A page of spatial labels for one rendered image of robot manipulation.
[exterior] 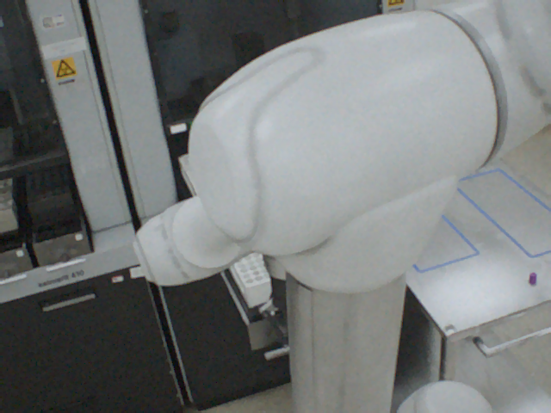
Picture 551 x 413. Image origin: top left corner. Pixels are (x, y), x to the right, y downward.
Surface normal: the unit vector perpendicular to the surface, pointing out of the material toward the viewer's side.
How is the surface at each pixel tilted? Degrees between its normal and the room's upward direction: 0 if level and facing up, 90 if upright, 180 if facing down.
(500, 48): 48
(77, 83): 90
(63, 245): 90
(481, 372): 0
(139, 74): 90
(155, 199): 90
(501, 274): 0
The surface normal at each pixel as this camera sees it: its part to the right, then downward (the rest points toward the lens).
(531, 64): -0.69, 0.57
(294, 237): 0.08, 0.82
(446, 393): -0.01, -0.87
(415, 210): 0.50, 0.60
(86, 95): 0.33, 0.47
